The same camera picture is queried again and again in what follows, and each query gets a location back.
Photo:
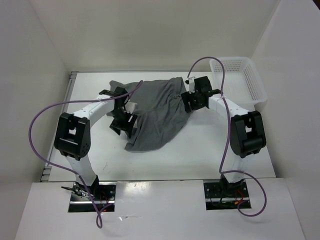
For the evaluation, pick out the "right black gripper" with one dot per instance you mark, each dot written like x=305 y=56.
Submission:
x=186 y=97

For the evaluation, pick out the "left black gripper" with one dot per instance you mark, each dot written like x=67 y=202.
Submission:
x=126 y=125

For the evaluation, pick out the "grey shorts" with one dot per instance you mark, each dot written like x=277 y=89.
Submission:
x=160 y=114

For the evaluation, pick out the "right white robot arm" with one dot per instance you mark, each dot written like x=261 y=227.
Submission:
x=245 y=130

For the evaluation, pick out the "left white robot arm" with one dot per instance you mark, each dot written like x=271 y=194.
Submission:
x=73 y=134

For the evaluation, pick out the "white plastic basket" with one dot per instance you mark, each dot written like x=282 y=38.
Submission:
x=241 y=81

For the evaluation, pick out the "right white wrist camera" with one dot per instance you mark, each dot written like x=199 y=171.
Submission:
x=190 y=83

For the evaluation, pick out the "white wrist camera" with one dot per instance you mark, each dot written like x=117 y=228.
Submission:
x=130 y=107
x=190 y=83

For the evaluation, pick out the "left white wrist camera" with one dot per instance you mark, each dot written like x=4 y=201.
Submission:
x=130 y=107

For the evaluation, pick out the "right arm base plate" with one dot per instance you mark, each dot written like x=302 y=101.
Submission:
x=221 y=195

